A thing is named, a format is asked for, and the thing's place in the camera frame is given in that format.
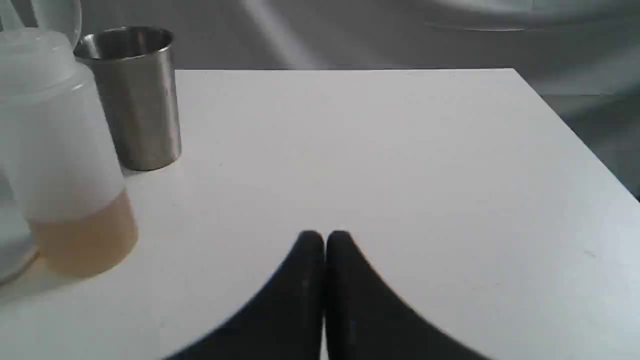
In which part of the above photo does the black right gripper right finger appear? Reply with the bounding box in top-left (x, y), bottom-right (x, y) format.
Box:
top-left (325, 230), bottom-right (483, 360)

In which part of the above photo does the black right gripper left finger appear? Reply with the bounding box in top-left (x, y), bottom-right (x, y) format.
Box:
top-left (171, 230), bottom-right (325, 360)

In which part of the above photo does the stainless steel cup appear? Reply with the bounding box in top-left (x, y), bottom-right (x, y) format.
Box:
top-left (74, 25), bottom-right (182, 172)

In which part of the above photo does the plastic wash bottle orange liquid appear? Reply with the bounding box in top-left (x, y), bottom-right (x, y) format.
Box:
top-left (0, 28), bottom-right (138, 278)

